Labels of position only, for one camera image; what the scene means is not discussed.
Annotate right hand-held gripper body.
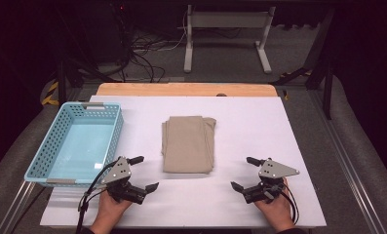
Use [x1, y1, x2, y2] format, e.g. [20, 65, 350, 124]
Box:
[241, 158, 301, 205]

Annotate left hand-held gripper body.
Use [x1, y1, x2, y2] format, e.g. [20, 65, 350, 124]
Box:
[100, 156, 149, 206]

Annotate light blue plastic basket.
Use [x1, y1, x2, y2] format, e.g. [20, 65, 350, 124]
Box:
[23, 101, 125, 188]

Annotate beige pants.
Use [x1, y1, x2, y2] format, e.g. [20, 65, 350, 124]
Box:
[161, 115, 217, 175]

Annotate person's left hand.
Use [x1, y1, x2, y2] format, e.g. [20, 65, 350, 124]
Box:
[89, 189, 134, 233]

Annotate person's right hand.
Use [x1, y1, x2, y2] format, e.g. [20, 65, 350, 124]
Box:
[253, 177, 296, 232]

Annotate white table mat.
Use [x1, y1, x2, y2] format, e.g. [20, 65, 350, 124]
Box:
[39, 95, 328, 228]

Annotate wooden table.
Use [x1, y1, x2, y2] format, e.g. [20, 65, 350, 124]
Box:
[96, 82, 279, 98]

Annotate yellow black striped tape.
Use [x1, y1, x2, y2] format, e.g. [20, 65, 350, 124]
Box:
[40, 81, 60, 107]

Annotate black metal stand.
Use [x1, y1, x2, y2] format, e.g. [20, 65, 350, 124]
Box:
[272, 6, 337, 121]
[56, 58, 117, 105]

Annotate white metal stand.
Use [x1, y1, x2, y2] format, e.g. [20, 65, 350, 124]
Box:
[183, 4, 277, 74]

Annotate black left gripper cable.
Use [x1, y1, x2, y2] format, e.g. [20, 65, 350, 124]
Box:
[75, 159, 121, 234]

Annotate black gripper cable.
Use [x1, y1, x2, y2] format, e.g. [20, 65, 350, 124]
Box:
[75, 159, 121, 234]
[280, 182, 300, 226]

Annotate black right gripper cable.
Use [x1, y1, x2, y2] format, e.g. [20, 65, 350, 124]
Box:
[280, 182, 300, 226]

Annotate aluminium rail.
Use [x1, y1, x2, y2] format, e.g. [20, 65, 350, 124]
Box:
[311, 91, 387, 234]
[0, 179, 37, 234]

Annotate bundle of floor cables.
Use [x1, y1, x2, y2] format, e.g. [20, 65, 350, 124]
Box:
[116, 3, 189, 84]

